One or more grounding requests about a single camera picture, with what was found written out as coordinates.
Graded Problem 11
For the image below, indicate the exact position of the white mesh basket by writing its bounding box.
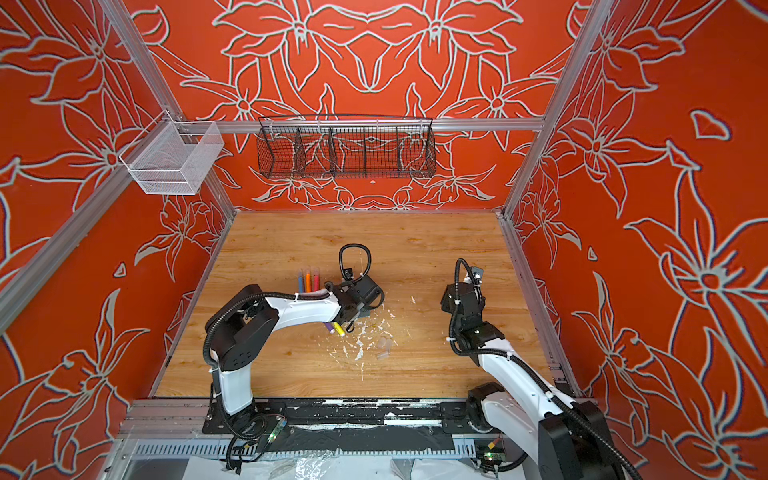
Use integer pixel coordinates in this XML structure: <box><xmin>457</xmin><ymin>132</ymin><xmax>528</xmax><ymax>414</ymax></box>
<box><xmin>119</xmin><ymin>121</ymin><xmax>224</xmax><ymax>196</ymax></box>

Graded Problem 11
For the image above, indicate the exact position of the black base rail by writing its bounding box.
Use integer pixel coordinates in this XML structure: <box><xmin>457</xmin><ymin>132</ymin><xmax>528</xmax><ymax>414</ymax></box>
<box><xmin>229</xmin><ymin>397</ymin><xmax>501</xmax><ymax>435</ymax></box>

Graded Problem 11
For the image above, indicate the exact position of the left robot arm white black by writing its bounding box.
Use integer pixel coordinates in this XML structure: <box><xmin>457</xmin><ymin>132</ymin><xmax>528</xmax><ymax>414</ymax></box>
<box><xmin>202</xmin><ymin>275</ymin><xmax>385</xmax><ymax>438</ymax></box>

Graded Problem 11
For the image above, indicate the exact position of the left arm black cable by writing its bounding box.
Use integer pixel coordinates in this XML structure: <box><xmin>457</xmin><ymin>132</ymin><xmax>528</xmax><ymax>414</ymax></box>
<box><xmin>337</xmin><ymin>242</ymin><xmax>373</xmax><ymax>283</ymax></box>

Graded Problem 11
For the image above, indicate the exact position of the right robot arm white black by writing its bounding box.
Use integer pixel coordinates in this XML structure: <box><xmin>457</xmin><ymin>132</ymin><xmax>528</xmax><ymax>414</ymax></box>
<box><xmin>441</xmin><ymin>260</ymin><xmax>640</xmax><ymax>479</ymax></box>

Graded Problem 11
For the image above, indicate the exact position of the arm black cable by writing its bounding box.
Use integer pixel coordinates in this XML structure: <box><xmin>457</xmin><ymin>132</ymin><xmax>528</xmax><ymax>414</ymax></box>
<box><xmin>448</xmin><ymin>257</ymin><xmax>643</xmax><ymax>480</ymax></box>
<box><xmin>337</xmin><ymin>242</ymin><xmax>373</xmax><ymax>283</ymax></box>

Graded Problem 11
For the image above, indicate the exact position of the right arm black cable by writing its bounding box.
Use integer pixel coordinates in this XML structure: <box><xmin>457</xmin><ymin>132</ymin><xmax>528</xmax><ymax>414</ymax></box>
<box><xmin>448</xmin><ymin>257</ymin><xmax>643</xmax><ymax>480</ymax></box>

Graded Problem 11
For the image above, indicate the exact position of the yellow highlighter pen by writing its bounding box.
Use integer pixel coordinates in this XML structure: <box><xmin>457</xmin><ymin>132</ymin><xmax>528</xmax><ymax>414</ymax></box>
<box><xmin>332</xmin><ymin>322</ymin><xmax>346</xmax><ymax>337</ymax></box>

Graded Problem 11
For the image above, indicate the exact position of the black wire basket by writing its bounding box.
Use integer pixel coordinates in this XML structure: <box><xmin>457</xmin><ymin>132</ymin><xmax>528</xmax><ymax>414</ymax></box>
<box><xmin>256</xmin><ymin>115</ymin><xmax>437</xmax><ymax>180</ymax></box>

